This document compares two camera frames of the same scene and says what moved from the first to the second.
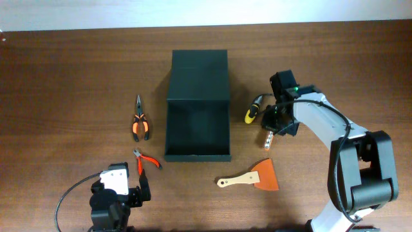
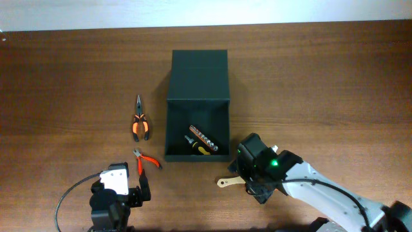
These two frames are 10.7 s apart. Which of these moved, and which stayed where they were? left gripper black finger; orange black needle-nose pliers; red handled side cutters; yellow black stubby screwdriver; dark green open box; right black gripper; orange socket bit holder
Moved: orange socket bit holder; yellow black stubby screwdriver; right black gripper
Stayed: dark green open box; red handled side cutters; orange black needle-nose pliers; left gripper black finger
